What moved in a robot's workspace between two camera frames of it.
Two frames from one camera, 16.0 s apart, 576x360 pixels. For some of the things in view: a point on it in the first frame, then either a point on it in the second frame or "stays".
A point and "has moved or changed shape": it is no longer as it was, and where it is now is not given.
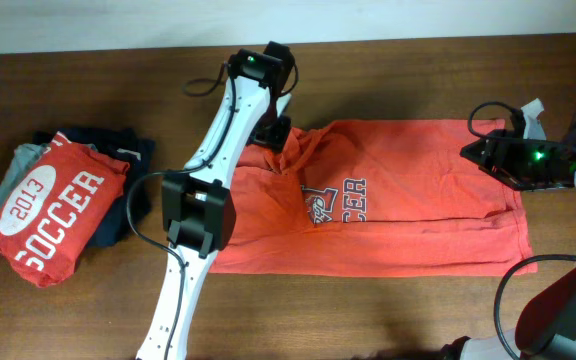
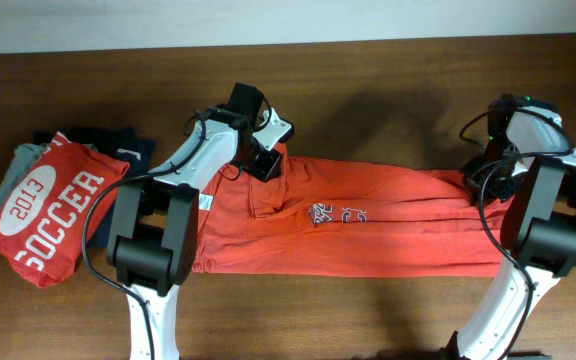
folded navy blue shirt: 129,212 stays
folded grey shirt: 23,159 stays
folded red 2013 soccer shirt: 62,205 stays
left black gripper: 277,138 → 266,169
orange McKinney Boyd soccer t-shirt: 374,198 has moved or changed shape
